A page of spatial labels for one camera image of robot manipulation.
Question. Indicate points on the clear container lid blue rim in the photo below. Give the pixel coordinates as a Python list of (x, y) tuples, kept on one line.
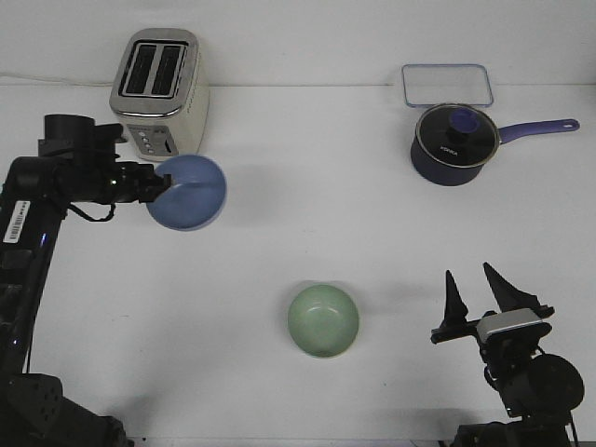
[(428, 84)]

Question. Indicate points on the silver cream toaster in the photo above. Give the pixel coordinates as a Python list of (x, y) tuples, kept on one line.
[(161, 94)]

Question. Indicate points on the dark blue saucepan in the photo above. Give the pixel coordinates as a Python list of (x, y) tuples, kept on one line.
[(442, 174)]

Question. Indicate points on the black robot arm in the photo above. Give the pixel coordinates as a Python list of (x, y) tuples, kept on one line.
[(538, 390), (34, 411)]

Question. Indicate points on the green bowl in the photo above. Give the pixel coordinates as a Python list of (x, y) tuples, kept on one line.
[(323, 320)]

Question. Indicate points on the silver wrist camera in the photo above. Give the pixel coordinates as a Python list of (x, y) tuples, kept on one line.
[(506, 321)]

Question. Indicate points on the glass pot lid blue knob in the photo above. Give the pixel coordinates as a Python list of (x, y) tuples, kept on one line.
[(457, 135)]

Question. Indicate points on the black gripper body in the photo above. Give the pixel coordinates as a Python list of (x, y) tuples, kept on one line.
[(506, 351), (86, 166)]

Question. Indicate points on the blue bowl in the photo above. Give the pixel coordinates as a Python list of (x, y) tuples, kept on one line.
[(196, 195)]

